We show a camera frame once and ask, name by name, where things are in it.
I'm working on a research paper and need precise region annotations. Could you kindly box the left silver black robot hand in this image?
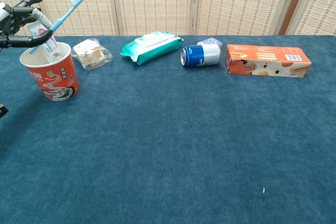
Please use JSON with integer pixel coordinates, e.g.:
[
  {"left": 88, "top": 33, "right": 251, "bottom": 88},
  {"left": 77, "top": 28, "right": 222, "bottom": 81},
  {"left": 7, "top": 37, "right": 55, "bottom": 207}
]
[{"left": 0, "top": 0, "right": 54, "bottom": 49}]

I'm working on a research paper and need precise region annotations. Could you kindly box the white floral toothpaste tube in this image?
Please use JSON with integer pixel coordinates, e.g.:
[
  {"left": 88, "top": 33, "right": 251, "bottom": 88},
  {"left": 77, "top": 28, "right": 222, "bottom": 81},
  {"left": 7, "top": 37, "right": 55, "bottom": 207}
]
[{"left": 27, "top": 22, "right": 65, "bottom": 63}]

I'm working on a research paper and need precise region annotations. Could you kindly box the light blue toothbrush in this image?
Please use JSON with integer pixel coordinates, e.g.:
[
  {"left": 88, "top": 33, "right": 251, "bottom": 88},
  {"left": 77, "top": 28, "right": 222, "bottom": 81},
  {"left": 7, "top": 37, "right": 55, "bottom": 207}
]
[{"left": 28, "top": 0, "right": 85, "bottom": 55}]

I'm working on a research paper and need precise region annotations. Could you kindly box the red noodle paper cup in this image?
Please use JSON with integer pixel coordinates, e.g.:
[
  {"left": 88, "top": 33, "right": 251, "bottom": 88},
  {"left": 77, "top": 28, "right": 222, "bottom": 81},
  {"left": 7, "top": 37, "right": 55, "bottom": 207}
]
[{"left": 19, "top": 41, "right": 80, "bottom": 102}]

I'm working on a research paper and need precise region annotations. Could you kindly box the snack in clear wrapper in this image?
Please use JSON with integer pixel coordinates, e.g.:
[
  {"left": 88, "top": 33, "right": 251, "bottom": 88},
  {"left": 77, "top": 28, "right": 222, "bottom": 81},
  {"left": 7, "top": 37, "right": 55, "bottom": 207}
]
[{"left": 70, "top": 38, "right": 113, "bottom": 71}]

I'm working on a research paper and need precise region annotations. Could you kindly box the teal wet wipes pack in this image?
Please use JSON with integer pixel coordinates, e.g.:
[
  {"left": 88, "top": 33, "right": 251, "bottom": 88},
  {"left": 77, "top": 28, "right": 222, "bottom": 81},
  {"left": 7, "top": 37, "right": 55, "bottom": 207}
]
[{"left": 120, "top": 31, "right": 184, "bottom": 66}]

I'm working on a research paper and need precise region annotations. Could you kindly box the beige bamboo folding screen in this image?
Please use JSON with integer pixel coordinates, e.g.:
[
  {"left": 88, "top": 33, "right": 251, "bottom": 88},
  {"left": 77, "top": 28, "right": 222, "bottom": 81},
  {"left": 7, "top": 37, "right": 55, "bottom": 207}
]
[
  {"left": 0, "top": 0, "right": 297, "bottom": 37},
  {"left": 286, "top": 0, "right": 336, "bottom": 36}
]

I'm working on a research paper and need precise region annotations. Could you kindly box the blue white drink can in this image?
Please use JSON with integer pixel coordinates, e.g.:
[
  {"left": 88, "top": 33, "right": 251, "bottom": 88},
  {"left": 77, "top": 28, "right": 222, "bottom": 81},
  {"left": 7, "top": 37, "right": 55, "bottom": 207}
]
[{"left": 180, "top": 44, "right": 222, "bottom": 68}]

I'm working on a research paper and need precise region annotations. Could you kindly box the small purple tissue pack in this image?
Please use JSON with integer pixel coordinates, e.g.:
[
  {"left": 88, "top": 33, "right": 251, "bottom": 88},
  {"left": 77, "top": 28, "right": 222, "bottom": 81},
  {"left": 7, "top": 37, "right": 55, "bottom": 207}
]
[{"left": 196, "top": 37, "right": 223, "bottom": 49}]

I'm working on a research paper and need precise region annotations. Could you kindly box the blue felt table mat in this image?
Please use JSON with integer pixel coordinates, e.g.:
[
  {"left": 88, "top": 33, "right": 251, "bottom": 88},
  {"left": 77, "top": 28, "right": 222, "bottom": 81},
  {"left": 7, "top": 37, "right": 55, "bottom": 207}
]
[{"left": 0, "top": 34, "right": 336, "bottom": 224}]

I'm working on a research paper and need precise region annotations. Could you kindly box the orange biscuit box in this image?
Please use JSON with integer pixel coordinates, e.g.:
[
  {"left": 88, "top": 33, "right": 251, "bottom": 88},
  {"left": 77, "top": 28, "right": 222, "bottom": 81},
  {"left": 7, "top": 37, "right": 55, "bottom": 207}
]
[{"left": 226, "top": 44, "right": 312, "bottom": 79}]

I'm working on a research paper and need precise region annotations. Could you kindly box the brown wooden post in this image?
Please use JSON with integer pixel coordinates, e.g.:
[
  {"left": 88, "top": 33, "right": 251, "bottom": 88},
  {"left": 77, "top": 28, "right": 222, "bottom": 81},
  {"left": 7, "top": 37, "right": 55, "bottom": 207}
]
[{"left": 278, "top": 0, "right": 312, "bottom": 35}]

